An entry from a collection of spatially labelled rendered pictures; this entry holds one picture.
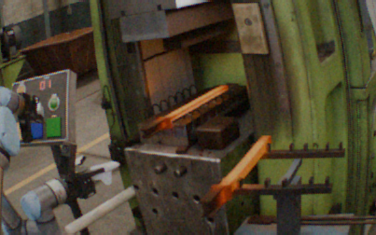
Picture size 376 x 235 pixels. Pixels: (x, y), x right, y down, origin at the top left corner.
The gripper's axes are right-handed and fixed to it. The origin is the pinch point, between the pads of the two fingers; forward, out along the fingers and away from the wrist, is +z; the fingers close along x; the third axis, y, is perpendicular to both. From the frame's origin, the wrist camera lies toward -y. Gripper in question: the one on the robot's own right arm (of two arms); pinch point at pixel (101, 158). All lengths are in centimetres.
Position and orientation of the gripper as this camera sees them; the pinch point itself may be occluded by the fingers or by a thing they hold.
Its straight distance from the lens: 140.6
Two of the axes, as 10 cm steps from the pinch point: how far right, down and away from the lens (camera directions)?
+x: 8.0, 0.4, -5.9
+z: 5.7, -3.4, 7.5
